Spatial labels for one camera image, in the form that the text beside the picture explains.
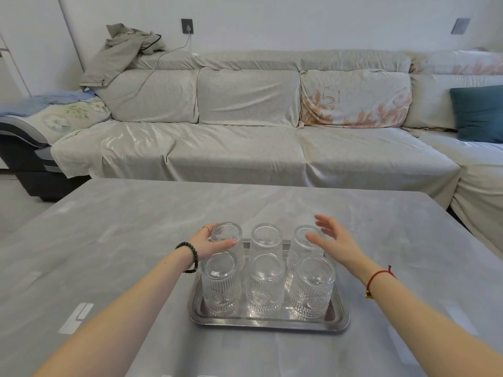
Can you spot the person's left hand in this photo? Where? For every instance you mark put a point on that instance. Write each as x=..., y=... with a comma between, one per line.
x=200, y=247

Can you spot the person's right hand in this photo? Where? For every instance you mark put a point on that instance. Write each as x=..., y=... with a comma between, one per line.
x=345, y=249

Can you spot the person's right thumb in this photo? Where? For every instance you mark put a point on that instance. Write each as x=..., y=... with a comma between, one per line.
x=316, y=241

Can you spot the person's left thumb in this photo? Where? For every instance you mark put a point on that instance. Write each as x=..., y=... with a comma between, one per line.
x=224, y=244

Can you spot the clear ribbed tumbler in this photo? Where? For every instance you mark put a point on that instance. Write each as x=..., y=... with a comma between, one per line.
x=228, y=241

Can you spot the person's right forearm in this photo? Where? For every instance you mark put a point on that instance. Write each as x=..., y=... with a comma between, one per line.
x=428, y=321

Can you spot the person's left forearm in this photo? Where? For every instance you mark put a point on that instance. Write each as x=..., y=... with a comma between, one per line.
x=129, y=310

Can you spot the set of clear ribbed glasses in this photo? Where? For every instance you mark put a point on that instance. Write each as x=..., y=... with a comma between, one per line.
x=267, y=282

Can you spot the silver metal tray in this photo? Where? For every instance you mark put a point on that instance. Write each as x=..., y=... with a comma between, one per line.
x=267, y=323

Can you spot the beige covered sofa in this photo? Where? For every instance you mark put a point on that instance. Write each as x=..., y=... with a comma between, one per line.
x=255, y=153

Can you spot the floral beige back cushion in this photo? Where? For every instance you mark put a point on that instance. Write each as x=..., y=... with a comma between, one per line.
x=353, y=100

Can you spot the plain beige back cushion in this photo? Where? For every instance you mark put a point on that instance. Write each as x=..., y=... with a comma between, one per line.
x=149, y=96
x=247, y=98

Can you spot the floral green white cloth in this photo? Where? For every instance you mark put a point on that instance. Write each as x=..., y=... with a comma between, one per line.
x=66, y=117

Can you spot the teal throw pillow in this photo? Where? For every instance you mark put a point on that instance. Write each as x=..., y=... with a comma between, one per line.
x=479, y=113

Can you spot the black grey sofa armrest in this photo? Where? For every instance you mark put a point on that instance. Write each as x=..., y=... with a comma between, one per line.
x=27, y=160

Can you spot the khaki jacket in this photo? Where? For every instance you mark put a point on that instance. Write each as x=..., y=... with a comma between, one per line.
x=114, y=54

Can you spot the light blue cloth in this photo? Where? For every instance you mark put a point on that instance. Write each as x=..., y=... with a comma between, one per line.
x=43, y=102

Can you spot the white door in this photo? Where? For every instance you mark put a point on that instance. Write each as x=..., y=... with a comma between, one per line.
x=35, y=43

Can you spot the grey wall socket with plug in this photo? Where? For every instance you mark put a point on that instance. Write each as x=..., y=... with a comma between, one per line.
x=187, y=26

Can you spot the grey wall switch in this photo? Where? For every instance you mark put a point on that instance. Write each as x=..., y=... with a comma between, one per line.
x=460, y=26

